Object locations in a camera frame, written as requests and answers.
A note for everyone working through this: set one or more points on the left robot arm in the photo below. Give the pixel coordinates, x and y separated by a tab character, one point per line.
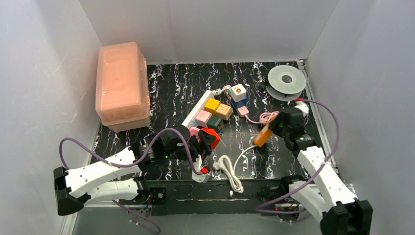
121	176

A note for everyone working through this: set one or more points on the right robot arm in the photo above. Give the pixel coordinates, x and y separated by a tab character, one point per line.
334	206

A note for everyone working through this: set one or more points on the white cartoon cube plug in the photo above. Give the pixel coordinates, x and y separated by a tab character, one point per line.
238	92

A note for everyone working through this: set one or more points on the blue cube socket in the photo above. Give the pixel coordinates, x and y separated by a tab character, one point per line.
239	104

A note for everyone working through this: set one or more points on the white power strip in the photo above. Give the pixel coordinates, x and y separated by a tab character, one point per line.
190	120

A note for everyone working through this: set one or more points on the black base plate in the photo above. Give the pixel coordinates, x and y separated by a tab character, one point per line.
213	197

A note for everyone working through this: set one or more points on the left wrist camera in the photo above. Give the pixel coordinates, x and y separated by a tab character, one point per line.
201	174

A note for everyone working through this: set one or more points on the orange power bank socket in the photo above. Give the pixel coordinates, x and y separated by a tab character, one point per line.
266	132

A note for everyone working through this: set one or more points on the pink cube plug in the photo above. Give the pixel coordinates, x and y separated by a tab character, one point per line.
202	118
194	131

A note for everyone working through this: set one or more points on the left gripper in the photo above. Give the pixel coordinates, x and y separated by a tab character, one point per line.
201	142

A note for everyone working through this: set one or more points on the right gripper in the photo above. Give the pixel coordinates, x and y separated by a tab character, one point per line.
280	124

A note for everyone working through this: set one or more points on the red cube socket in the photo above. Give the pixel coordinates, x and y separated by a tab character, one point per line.
209	137

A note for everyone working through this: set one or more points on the green cube plug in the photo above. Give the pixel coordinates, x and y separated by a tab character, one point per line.
215	123

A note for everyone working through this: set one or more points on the pink plastic storage box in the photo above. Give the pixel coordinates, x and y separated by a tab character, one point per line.
122	97

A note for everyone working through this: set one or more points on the grey filament spool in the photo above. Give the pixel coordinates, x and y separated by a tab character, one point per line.
285	83

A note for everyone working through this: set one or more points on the yellow cube plug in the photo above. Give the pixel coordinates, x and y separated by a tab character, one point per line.
211	106

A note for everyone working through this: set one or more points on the pink cube plug on strip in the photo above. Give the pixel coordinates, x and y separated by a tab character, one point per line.
202	118

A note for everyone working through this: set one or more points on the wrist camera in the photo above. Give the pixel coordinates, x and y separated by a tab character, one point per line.
303	107
201	174

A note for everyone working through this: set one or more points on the beige cube plug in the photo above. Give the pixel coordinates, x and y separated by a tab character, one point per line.
224	111

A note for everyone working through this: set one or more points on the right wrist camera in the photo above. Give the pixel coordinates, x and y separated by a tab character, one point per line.
303	107

